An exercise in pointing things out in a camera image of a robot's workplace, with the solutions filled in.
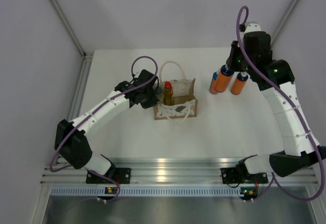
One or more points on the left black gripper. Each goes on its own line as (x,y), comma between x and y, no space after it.
(152,102)

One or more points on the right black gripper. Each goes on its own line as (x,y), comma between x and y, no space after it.
(235,49)

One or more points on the clear bottle dark cap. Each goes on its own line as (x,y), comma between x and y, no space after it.
(158,90)

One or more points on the orange spray bottle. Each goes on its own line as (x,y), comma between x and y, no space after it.
(239,83)
(212,89)
(223,79)

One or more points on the yellow bottle red cap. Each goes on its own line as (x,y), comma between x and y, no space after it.
(168,94)

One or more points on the canvas jute tote bag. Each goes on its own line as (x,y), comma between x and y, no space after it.
(185,103)

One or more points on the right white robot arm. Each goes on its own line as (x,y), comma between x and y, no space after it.
(253,55)

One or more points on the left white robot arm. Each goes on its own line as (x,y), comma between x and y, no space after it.
(74,138)

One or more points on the aluminium mounting rail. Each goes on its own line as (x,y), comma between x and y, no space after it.
(178,171)

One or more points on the left aluminium frame post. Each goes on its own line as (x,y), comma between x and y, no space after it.
(67,26)

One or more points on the aluminium frame post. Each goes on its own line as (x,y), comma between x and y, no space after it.
(67,26)
(285,17)

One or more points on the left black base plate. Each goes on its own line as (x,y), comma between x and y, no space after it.
(120,175)

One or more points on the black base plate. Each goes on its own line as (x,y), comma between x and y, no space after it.
(233,176)
(120,175)

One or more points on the slotted grey cable duct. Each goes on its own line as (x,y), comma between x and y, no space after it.
(147,191)

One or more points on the right aluminium frame post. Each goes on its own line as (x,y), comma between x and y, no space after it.
(285,17)

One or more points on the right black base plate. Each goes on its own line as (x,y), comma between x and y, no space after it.
(233,176)

